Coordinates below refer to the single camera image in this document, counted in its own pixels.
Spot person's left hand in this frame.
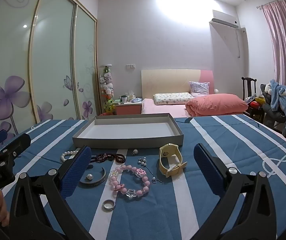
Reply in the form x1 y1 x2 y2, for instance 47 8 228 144
0 189 10 228

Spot silver ring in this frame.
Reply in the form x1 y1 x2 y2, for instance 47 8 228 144
102 199 115 210

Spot blue plush garment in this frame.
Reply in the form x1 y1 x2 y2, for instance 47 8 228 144
270 79 286 137

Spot pink bed mattress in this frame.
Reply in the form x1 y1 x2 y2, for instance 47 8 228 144
141 97 191 117

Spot white air conditioner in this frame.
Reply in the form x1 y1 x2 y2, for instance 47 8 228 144
212 10 239 28

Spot lavender pillow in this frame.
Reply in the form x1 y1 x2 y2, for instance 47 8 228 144
189 81 210 97

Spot pink curtain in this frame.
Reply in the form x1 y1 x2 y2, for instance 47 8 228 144
262 0 286 140

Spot pink nightstand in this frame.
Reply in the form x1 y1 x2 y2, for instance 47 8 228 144
115 101 143 115

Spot blue white striped tablecloth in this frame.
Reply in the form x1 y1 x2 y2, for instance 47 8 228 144
1 114 286 240

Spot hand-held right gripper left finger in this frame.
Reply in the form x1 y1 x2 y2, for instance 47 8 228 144
8 145 96 240

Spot dark red bead bracelet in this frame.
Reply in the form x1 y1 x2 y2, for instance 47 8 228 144
90 153 126 163

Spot grey cardboard box tray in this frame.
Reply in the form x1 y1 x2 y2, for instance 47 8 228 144
72 113 184 148

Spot floral sliding door wardrobe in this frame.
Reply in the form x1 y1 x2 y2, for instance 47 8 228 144
0 0 98 140

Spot white patterned pillow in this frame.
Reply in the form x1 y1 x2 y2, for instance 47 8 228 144
153 92 195 105

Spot pearl cluster chain necklace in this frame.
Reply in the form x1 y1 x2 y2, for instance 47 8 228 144
137 156 163 184

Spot white pearl bracelet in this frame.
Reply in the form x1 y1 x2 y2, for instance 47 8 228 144
60 149 79 162

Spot pink bead bracelet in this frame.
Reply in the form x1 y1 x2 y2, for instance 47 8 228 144
108 164 151 200

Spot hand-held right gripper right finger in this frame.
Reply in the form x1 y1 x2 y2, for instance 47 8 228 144
190 143 277 240

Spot silver bangle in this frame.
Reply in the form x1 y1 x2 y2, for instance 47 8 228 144
77 166 106 187

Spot yellow wristwatch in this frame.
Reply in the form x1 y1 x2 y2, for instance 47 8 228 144
159 143 188 178

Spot clear tube of plush toys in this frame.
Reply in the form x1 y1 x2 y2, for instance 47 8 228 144
99 65 115 114

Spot folded pink quilt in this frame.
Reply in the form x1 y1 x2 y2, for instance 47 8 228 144
185 94 249 117

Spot beige pink bed headboard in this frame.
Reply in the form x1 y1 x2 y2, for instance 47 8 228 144
141 69 214 99

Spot red yellow toys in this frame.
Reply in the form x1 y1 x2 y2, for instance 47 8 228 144
248 96 266 108

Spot dark wooden chair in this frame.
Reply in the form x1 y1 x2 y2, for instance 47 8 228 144
242 77 265 120

